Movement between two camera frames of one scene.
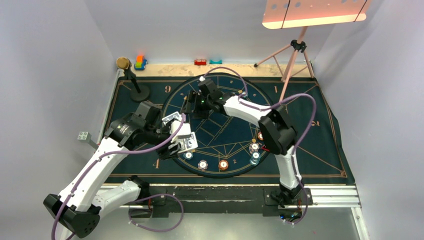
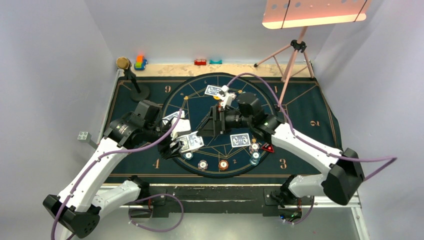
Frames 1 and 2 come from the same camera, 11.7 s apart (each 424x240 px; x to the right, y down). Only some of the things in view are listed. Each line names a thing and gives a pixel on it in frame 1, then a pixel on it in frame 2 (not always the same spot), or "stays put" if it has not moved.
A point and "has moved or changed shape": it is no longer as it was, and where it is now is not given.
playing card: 191,143 has moved or changed shape
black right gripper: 194,96 → 216,123
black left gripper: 165,152 stays put
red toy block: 200,62 stays put
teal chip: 254,160 stays put
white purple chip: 254,147 stays put
